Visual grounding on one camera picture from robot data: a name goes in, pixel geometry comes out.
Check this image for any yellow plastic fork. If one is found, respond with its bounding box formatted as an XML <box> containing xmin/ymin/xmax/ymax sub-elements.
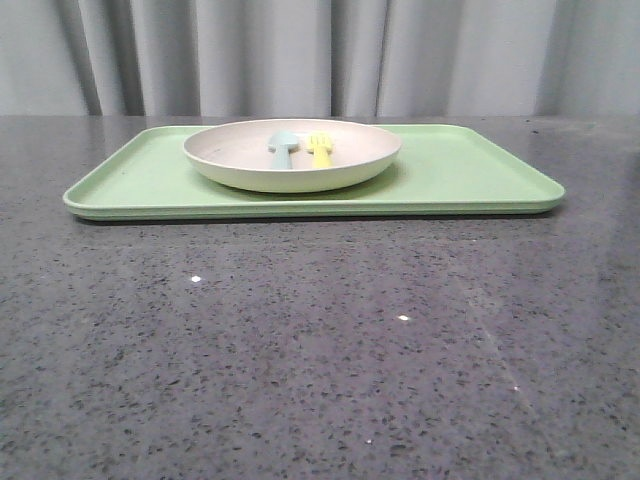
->
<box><xmin>307</xmin><ymin>131</ymin><xmax>333</xmax><ymax>169</ymax></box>

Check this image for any beige round plastic plate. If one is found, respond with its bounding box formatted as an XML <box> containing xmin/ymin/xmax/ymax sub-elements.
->
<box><xmin>183</xmin><ymin>118</ymin><xmax>402</xmax><ymax>193</ymax></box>

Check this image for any light blue plastic spoon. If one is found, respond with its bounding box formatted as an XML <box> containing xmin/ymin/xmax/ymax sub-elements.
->
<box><xmin>268</xmin><ymin>130</ymin><xmax>299</xmax><ymax>170</ymax></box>

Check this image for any light green plastic tray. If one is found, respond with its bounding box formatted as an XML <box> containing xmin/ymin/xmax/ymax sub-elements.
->
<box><xmin>63</xmin><ymin>124</ymin><xmax>565</xmax><ymax>221</ymax></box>

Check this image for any grey pleated curtain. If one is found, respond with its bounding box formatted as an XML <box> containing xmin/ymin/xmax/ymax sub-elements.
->
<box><xmin>1</xmin><ymin>1</ymin><xmax>639</xmax><ymax>117</ymax></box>

